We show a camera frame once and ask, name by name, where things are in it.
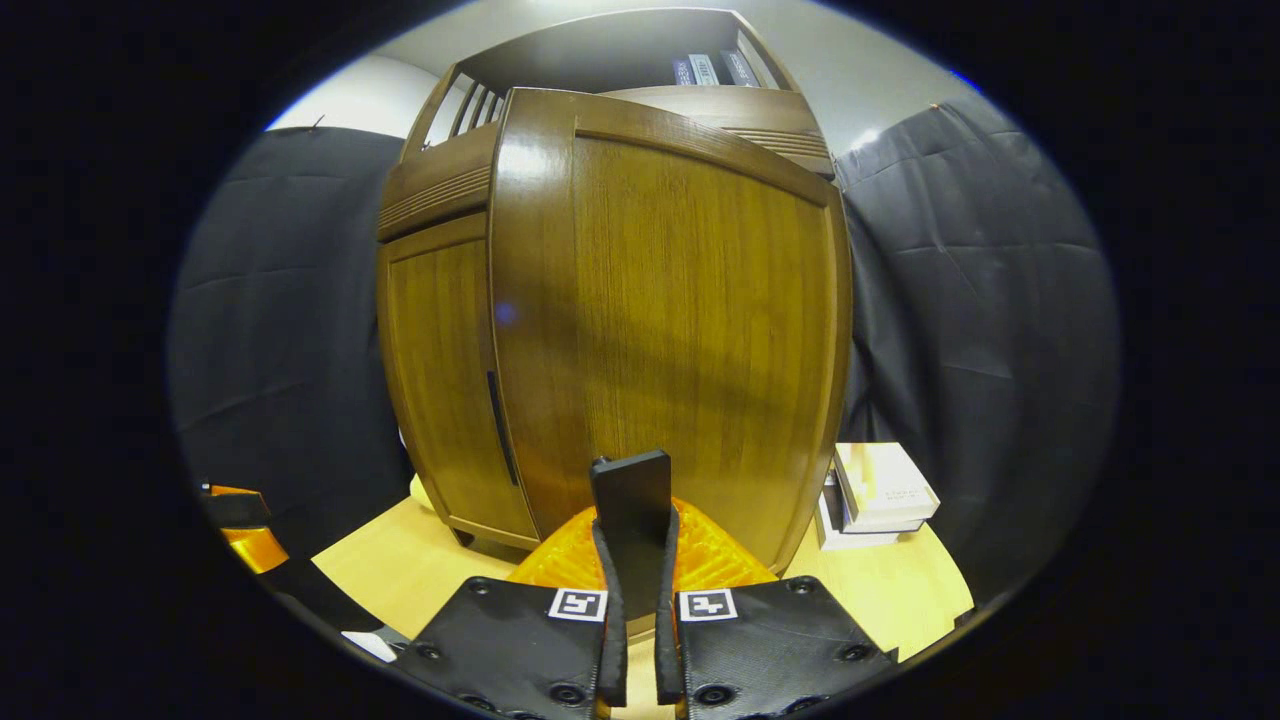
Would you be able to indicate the dark grey book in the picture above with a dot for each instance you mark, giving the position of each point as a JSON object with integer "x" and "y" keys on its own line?
{"x": 738, "y": 68}

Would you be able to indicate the ceiling light panel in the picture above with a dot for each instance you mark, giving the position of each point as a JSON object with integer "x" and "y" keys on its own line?
{"x": 866, "y": 138}

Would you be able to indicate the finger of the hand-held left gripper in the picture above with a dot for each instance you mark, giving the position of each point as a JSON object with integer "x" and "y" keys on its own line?
{"x": 255, "y": 548}

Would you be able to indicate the blue book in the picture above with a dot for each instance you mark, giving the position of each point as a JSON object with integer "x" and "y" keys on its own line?
{"x": 683, "y": 72}

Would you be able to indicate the wooden double-door shoe cabinet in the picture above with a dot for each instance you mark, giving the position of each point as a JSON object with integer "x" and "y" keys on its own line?
{"x": 600, "y": 50}

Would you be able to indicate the black backdrop cloth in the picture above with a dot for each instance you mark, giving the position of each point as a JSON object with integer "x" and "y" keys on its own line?
{"x": 290, "y": 300}
{"x": 980, "y": 300}

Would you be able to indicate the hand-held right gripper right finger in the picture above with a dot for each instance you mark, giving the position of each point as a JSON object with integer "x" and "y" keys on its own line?
{"x": 780, "y": 640}

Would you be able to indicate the white book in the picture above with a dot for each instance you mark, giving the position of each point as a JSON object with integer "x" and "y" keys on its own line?
{"x": 850, "y": 541}

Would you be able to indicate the cream paperback book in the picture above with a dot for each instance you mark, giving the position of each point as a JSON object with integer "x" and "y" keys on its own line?
{"x": 885, "y": 480}

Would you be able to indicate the wooden cabinet drawer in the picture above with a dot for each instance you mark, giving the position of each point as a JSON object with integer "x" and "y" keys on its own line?
{"x": 440, "y": 190}

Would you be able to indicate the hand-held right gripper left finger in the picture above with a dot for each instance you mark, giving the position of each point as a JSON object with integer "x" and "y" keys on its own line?
{"x": 500, "y": 640}

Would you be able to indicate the pale yellow object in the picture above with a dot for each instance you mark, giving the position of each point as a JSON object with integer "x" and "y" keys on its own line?
{"x": 422, "y": 495}

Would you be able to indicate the wooden cabinet door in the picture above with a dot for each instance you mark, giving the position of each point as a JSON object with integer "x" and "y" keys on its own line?
{"x": 680, "y": 320}
{"x": 440, "y": 380}

